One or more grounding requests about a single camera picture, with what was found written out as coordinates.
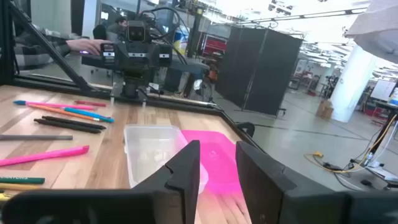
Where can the pink pen with blue cap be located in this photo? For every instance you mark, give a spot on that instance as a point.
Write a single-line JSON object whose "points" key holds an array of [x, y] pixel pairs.
{"points": [[56, 105]]}

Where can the pink plastic pencil case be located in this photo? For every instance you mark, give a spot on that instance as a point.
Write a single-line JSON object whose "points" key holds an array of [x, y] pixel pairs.
{"points": [[214, 155]]}

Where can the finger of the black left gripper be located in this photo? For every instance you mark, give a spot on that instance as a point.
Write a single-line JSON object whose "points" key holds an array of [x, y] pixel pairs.
{"points": [[165, 60], [108, 60]]}

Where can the black frame post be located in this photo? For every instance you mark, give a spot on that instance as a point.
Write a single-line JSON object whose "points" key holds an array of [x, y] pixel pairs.
{"points": [[6, 46]]}

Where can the white pillar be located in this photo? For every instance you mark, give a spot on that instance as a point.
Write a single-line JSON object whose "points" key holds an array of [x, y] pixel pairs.
{"points": [[353, 84]]}

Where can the person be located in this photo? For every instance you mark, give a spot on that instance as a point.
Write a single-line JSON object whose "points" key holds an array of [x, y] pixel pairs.
{"points": [[119, 26], [34, 53]]}

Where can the yellow pencil with pink eraser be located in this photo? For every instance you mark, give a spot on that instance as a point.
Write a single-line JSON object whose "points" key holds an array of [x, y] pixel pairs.
{"points": [[18, 186]]}

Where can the grey marker pen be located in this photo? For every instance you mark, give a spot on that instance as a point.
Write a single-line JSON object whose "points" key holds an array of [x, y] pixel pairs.
{"points": [[37, 137]]}

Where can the pink highlighter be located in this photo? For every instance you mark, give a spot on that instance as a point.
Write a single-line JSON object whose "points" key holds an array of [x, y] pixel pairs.
{"points": [[46, 155]]}

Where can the white screen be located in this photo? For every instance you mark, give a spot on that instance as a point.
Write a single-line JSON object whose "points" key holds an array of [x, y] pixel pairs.
{"points": [[382, 90]]}

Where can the black office chair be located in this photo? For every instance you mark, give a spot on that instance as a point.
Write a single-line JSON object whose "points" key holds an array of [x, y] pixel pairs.
{"points": [[99, 32]]}

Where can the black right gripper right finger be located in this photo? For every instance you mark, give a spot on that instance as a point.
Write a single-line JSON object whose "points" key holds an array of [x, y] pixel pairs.
{"points": [[295, 205]]}

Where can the black diagonal frame strut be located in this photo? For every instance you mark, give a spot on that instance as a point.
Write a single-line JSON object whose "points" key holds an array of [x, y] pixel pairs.
{"points": [[46, 42]]}

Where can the red crayon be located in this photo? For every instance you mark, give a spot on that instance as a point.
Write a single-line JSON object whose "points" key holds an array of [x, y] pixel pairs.
{"points": [[91, 103]]}

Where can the person's hand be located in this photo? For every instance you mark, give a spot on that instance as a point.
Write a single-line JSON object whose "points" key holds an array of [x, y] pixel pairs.
{"points": [[88, 46]]}

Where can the clear plastic supply box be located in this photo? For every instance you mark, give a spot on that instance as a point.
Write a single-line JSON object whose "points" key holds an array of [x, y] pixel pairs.
{"points": [[149, 149]]}

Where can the red tool cabinet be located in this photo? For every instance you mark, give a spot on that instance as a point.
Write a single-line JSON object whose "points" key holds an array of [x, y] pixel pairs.
{"points": [[214, 46]]}

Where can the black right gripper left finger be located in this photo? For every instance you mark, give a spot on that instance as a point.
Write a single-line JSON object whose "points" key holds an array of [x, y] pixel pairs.
{"points": [[155, 205]]}

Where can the cardboard box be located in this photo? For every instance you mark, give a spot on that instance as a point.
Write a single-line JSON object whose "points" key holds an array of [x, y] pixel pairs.
{"points": [[325, 109]]}

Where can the green crayon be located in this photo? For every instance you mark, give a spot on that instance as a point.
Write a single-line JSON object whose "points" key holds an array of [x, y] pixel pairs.
{"points": [[21, 180]]}

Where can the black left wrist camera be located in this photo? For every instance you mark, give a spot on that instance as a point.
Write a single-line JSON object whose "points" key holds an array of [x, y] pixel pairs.
{"points": [[136, 32]]}

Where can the black table clamp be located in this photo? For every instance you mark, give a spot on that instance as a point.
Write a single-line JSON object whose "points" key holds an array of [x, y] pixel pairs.
{"points": [[246, 129]]}

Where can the black room divider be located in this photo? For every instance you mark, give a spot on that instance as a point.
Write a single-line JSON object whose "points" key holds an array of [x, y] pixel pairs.
{"points": [[258, 68]]}

